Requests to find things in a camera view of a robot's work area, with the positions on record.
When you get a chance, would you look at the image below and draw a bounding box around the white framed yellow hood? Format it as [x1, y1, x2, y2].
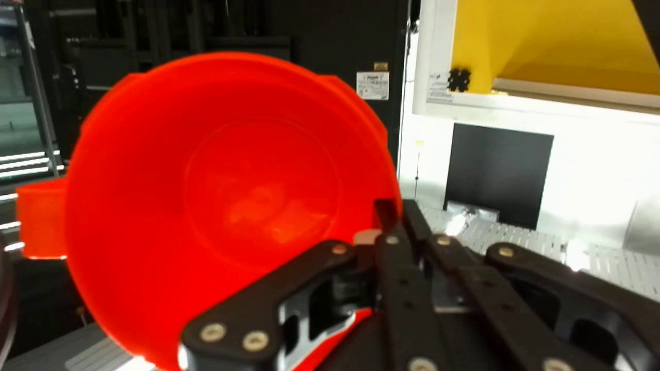
[411, 0, 660, 118]

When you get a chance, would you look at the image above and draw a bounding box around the black square panel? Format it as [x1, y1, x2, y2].
[443, 123, 555, 230]

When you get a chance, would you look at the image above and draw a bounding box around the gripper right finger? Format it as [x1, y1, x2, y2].
[402, 199, 660, 371]

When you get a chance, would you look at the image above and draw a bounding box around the small black bracket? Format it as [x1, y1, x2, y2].
[447, 68, 471, 93]

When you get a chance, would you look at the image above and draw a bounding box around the white paper label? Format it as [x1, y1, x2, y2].
[356, 71, 390, 101]

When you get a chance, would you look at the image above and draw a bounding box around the orange plastic bowl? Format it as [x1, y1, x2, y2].
[15, 52, 404, 371]

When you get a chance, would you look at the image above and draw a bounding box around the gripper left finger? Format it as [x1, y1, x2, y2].
[179, 199, 450, 371]

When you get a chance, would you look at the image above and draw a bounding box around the black cabinet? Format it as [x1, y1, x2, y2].
[23, 0, 413, 173]

